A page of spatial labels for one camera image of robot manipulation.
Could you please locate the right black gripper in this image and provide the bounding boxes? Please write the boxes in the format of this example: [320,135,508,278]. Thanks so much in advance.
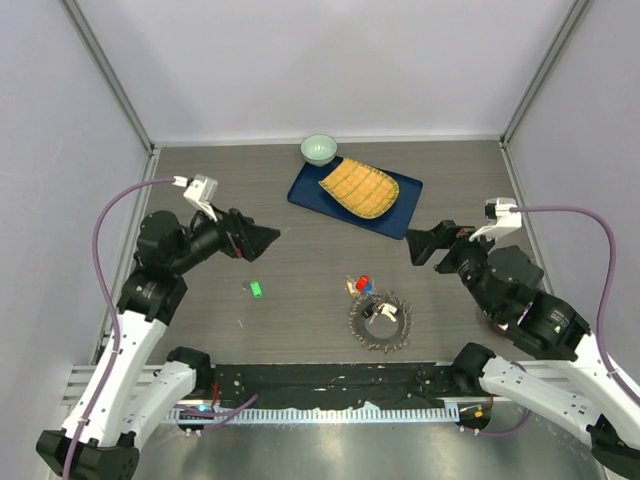
[403,218,502,318]

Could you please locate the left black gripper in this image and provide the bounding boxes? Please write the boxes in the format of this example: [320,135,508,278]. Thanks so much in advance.
[170,199,279,275]

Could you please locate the green capped key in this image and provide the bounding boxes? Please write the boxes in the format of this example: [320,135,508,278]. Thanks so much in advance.
[242,280,263,299]

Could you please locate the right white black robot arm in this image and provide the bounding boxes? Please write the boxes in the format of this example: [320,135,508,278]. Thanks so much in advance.
[405,214,639,479]

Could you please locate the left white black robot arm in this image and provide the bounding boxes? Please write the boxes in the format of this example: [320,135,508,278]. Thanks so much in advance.
[36,209,281,479]

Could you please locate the dark blue tray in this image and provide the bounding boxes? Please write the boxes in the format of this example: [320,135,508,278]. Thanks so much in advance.
[287,156,423,240]

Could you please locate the yellow woven bamboo mat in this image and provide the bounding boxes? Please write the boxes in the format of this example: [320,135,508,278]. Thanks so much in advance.
[319,158,400,220]

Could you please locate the light green ceramic bowl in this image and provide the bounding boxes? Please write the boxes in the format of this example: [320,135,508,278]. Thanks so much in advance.
[300,134,338,167]

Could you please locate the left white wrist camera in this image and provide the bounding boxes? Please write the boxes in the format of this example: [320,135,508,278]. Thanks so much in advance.
[172,174,218,221]

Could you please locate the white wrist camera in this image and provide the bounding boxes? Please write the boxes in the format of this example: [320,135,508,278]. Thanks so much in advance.
[172,174,218,221]
[469,197,523,241]

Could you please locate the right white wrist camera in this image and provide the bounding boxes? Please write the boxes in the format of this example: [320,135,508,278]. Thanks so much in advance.
[469,197,523,241]

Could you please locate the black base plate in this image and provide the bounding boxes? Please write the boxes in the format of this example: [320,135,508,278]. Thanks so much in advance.
[187,362,489,410]

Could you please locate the slotted white cable duct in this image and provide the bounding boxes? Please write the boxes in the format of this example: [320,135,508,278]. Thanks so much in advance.
[164,402,460,426]

